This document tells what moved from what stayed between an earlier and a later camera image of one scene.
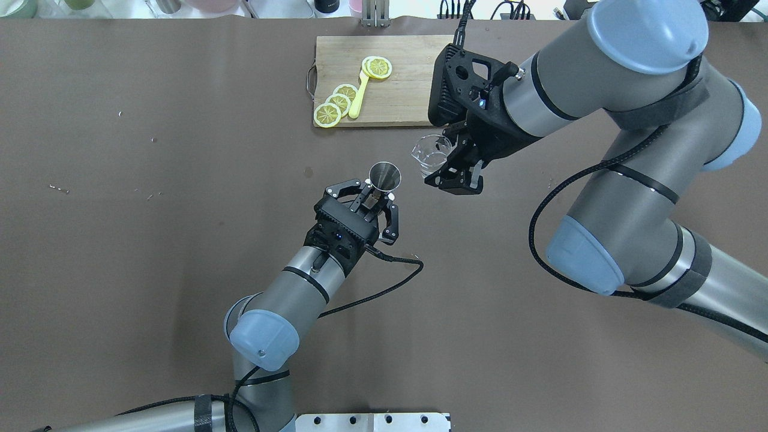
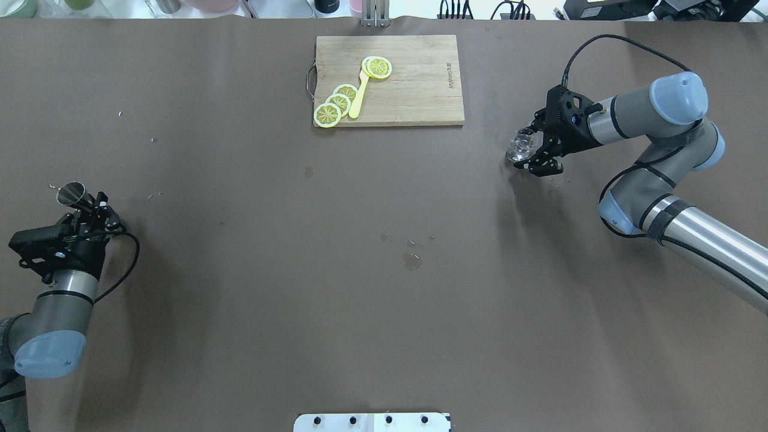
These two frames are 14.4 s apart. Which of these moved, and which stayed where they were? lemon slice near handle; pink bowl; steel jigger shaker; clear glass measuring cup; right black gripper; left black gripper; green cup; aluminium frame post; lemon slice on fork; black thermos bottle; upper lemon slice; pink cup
Moved: clear glass measuring cup; right black gripper; left black gripper; steel jigger shaker
Stayed: aluminium frame post; lemon slice near handle; pink bowl; lemon slice on fork; pink cup; upper lemon slice; green cup; black thermos bottle
